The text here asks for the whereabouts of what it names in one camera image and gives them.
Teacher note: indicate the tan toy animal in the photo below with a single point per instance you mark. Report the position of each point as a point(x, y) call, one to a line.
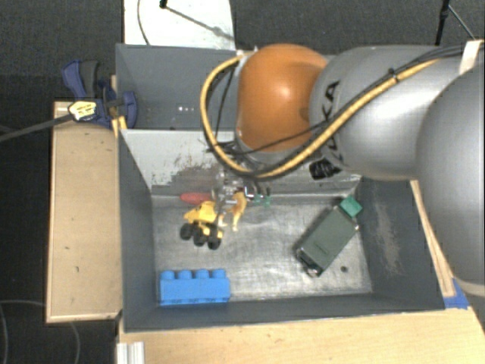
point(238, 209)

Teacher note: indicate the red oval thing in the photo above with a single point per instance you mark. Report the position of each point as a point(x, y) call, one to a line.
point(192, 197)

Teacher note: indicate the yellow toy truck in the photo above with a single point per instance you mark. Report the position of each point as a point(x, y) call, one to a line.
point(202, 218)

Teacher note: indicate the grey metal bin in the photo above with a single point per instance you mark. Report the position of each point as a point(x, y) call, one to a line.
point(265, 256)

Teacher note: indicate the dark green flask green cap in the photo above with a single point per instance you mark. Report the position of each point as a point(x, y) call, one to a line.
point(326, 237)

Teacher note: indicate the blue toy brick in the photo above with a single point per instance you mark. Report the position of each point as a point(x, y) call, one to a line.
point(193, 287)

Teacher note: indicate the black cylinder on white bracket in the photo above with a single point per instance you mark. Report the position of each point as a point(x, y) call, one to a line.
point(323, 170)

